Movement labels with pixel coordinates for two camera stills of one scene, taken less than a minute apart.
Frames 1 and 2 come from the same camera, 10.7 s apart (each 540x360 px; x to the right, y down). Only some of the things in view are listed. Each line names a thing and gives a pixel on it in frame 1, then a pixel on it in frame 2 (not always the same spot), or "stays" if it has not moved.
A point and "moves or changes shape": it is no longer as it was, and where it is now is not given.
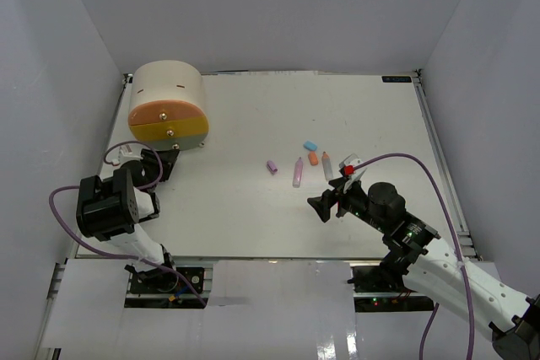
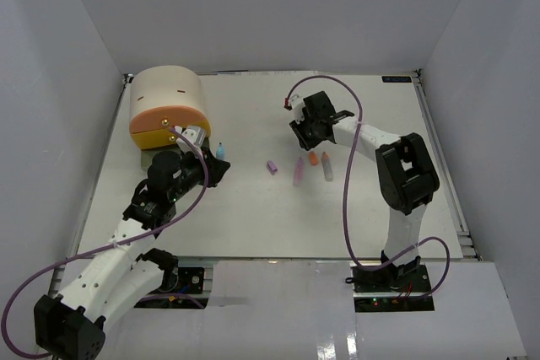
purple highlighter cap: (272, 167) stays
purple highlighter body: (297, 173) stays
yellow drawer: (192, 126) moves or changes shape
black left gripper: (169, 157) to (218, 169)
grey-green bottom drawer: (187, 142) moves or changes shape
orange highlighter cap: (313, 158) stays
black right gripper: (323, 204) to (305, 143)
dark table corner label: (396, 78) stays
